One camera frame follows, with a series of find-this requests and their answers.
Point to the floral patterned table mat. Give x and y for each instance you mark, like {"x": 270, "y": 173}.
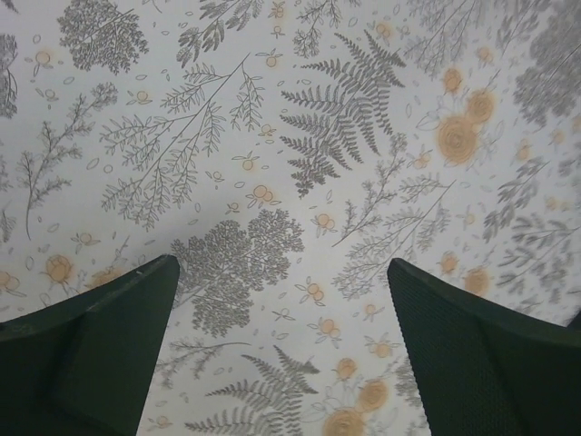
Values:
{"x": 285, "y": 152}

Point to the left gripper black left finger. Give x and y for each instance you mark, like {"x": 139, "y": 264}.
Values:
{"x": 84, "y": 366}

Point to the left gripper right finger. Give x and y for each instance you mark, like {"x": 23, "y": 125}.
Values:
{"x": 481, "y": 368}

